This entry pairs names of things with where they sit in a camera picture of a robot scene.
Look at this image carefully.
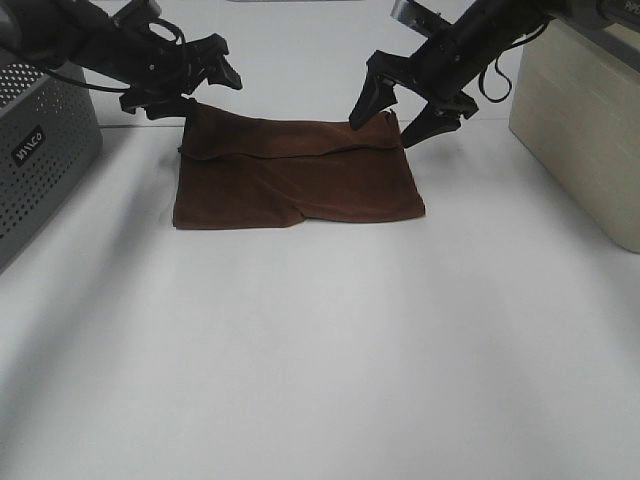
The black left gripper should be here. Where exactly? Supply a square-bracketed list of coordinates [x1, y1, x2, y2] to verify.
[119, 34, 243, 120]

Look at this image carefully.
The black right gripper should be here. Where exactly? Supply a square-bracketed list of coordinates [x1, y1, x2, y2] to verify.
[349, 19, 525, 148]

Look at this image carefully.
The brown towel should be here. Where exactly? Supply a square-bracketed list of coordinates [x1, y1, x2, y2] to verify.
[173, 104, 426, 230]

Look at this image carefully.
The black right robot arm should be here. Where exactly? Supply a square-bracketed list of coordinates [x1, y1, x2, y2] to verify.
[349, 0, 639, 148]

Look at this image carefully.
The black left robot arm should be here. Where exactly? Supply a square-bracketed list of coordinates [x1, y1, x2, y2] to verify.
[1, 1, 242, 120]

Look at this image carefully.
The grey perforated basket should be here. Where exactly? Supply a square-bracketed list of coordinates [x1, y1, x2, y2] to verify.
[0, 62, 103, 267]

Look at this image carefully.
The beige plastic basket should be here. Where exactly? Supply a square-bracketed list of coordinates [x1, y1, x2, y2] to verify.
[509, 20, 639, 252]

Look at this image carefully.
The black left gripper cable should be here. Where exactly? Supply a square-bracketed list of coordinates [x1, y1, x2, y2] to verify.
[44, 19, 186, 93]

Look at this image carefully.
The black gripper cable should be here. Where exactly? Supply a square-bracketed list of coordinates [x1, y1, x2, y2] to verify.
[44, 19, 186, 93]
[477, 19, 546, 105]

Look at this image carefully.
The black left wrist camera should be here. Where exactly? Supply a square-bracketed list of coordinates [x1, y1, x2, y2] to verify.
[111, 0, 162, 29]

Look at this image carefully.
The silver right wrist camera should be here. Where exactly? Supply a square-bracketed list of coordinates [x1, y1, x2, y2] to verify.
[391, 0, 451, 38]

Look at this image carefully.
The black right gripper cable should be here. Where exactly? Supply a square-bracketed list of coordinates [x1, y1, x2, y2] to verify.
[477, 19, 546, 105]

